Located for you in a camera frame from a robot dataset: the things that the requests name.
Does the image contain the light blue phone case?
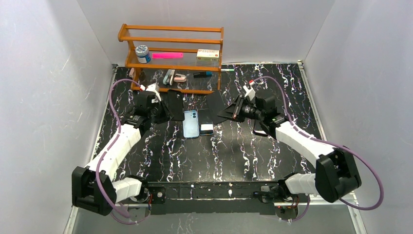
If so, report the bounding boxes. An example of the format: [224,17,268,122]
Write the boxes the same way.
[183,110,200,138]

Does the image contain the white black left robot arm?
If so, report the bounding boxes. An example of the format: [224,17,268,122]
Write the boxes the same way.
[72,91,169,217]

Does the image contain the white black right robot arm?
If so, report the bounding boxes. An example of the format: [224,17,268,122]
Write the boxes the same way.
[216,95,362,203]

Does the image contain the grey blue stapler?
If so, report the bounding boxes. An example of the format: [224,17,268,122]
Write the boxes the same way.
[163,69,175,86]

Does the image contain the pink stapler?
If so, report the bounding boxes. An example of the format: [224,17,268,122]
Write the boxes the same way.
[173,74,187,83]

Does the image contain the blue black marker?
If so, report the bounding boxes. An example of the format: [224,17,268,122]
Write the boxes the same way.
[193,72,212,78]

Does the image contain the orange wooden shelf rack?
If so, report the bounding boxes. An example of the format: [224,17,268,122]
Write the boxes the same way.
[117,24,224,94]

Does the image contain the white red box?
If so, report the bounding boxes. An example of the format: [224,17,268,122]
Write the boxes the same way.
[196,49,220,62]

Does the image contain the pink ruler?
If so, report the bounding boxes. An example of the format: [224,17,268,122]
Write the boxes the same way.
[152,52,184,59]

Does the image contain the blue white jar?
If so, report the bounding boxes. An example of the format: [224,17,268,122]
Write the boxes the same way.
[134,45,151,64]

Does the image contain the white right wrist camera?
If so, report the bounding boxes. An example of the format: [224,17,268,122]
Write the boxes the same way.
[243,80,256,101]

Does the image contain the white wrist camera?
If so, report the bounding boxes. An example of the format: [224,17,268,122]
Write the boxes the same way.
[139,83,162,103]
[243,80,256,101]

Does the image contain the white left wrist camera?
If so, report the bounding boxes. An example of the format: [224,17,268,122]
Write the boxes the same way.
[139,83,162,103]

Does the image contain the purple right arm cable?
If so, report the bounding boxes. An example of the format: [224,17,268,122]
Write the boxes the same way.
[253,76,385,223]

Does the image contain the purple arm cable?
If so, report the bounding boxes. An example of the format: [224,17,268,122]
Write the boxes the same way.
[253,76,385,223]
[95,79,144,225]

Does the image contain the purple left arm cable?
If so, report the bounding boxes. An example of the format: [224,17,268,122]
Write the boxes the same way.
[95,79,144,225]

